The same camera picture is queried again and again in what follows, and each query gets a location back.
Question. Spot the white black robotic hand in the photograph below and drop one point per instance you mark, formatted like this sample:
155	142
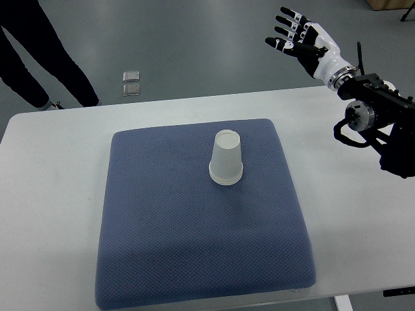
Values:
310	44

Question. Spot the white paper cup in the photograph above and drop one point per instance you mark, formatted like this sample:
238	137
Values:
226	155
227	180

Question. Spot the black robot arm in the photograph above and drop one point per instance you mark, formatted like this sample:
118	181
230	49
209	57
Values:
377	116

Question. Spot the brown cardboard box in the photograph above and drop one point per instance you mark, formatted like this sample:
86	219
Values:
389	4

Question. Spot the black tripod leg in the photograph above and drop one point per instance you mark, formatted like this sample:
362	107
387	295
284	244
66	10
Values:
406	14

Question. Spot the white paper cup on cushion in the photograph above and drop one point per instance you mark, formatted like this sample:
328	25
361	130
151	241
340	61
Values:
227	180

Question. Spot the lower metal floor plate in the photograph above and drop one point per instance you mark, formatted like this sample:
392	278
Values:
131	89

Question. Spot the metal floor plate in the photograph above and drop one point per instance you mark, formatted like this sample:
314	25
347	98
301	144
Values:
131	89
131	76

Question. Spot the upper metal floor plate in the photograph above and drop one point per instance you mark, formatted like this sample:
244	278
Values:
131	76

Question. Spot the blue mesh cushion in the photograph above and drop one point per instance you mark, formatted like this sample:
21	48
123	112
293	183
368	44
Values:
169	233

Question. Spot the white table leg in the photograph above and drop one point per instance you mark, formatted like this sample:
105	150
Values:
343	303

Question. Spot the black table control panel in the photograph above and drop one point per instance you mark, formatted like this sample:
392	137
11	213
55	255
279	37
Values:
399	291

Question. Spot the person in black trousers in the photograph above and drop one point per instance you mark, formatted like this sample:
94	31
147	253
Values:
28	24

